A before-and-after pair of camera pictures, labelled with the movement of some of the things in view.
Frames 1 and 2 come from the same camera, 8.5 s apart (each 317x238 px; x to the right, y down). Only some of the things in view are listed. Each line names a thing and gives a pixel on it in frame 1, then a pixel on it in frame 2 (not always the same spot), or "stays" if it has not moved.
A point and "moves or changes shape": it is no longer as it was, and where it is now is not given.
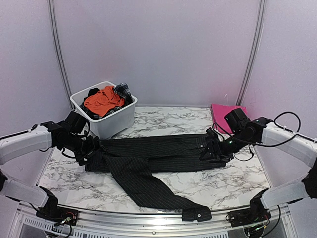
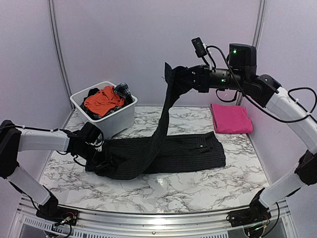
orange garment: (100, 103) stays
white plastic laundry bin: (116, 125) stays
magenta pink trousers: (219, 112) stays
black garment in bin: (91, 92) stays
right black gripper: (212, 146) -> (199, 84)
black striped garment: (135, 160) moves or changes shape
